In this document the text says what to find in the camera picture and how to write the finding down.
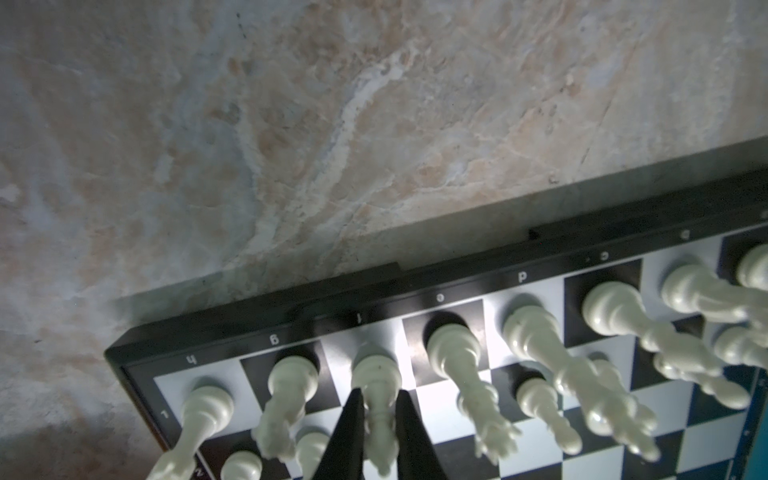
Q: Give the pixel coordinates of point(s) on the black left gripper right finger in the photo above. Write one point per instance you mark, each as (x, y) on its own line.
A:
(416, 458)

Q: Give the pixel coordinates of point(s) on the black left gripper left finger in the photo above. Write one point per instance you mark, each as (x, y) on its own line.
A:
(344, 455)

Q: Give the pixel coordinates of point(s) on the white chess bishop piece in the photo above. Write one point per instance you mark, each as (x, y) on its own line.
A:
(616, 308)
(379, 379)

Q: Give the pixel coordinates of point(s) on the white chess pawn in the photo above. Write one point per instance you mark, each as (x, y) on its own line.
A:
(310, 449)
(538, 399)

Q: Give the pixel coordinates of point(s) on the white chess knight piece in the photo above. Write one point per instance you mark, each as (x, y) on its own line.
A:
(292, 382)

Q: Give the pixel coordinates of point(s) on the white chess king piece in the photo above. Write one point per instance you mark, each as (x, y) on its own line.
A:
(453, 353)

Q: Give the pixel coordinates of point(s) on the white chess rook piece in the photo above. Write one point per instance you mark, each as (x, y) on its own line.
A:
(205, 412)

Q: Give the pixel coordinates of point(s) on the black white chess board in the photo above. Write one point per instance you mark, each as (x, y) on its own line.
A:
(630, 343)

